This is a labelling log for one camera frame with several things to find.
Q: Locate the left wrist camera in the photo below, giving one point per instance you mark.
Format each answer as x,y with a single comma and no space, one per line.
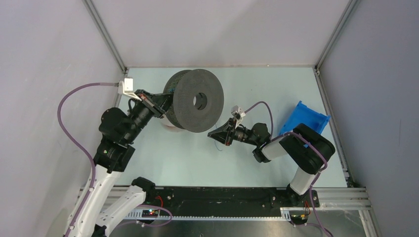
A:
125,87

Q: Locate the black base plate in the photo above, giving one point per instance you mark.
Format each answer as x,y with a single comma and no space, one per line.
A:
228,202

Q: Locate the right controller board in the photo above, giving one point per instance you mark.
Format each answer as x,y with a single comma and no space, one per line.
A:
299,219

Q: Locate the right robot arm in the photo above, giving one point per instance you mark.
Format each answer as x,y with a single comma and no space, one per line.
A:
307,148

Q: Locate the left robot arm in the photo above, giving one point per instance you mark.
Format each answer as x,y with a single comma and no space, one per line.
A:
119,130

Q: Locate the blue plastic bin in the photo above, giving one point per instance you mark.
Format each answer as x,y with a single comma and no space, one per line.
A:
303,114

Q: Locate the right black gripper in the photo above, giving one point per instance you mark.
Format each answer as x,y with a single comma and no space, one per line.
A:
224,133

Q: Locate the white cable spool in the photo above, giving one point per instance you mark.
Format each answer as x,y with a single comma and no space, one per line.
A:
166,124

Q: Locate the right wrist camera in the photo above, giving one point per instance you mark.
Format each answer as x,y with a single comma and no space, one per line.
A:
238,114

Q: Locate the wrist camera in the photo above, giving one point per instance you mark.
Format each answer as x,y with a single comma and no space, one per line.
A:
125,87
238,114

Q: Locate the black cable spool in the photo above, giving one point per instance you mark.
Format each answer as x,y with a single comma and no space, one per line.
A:
198,100

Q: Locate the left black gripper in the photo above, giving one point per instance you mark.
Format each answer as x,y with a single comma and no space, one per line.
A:
159,103

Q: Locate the controller board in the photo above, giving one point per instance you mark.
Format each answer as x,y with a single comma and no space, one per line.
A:
150,213
299,219

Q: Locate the left controller board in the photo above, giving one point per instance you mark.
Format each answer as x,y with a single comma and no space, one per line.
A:
150,213

